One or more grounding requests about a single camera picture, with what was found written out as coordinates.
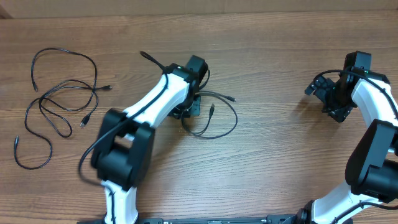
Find black USB cable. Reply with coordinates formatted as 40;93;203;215
180;90;239;140

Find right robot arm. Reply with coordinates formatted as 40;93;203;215
288;51;397;223

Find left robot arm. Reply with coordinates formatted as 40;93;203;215
90;55;208;223

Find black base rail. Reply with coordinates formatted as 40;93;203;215
77;214;354;224

